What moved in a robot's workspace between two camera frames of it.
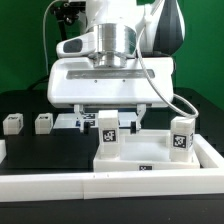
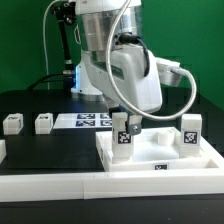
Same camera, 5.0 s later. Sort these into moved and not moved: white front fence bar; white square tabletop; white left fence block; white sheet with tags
Moved: white square tabletop
Not moved: white left fence block; white sheet with tags; white front fence bar
